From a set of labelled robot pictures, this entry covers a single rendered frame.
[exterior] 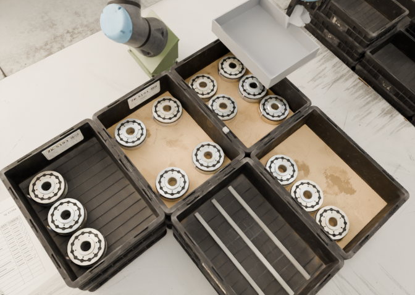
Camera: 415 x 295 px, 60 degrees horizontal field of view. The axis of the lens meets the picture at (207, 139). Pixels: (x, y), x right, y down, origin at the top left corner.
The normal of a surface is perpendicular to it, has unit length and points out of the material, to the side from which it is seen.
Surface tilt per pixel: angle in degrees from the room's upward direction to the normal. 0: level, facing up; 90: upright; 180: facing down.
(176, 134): 0
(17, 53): 0
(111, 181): 0
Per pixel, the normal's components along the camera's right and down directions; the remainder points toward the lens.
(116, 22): -0.45, 0.14
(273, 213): 0.07, -0.44
